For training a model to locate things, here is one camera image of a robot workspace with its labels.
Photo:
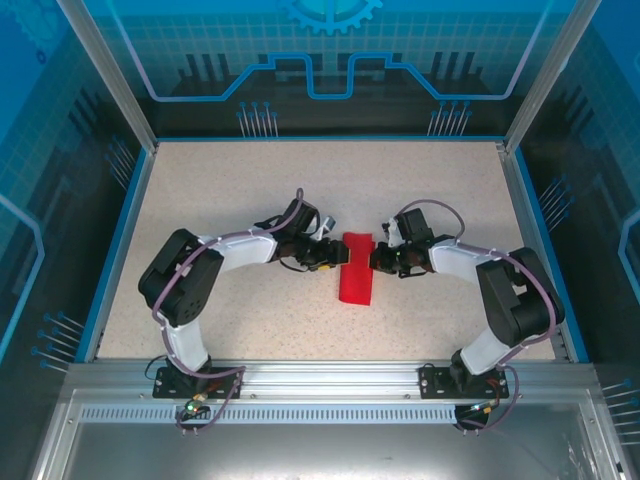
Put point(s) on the aluminium mounting rail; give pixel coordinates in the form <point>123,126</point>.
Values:
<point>330,380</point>

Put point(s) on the blue table side trim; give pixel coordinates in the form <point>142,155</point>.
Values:
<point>135,200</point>
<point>535,200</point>

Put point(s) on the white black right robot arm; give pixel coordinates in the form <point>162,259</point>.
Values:
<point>460,260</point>

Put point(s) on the aluminium frame post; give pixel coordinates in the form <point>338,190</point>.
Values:
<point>120,85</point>
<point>540,85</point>

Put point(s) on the silver metal panel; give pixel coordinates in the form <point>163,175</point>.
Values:
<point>320,455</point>

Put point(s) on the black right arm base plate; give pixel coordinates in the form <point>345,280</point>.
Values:
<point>432,381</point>

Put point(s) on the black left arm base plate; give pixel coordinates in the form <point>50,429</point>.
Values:
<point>225,375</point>

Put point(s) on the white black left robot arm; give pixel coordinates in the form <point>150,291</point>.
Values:
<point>250,252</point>

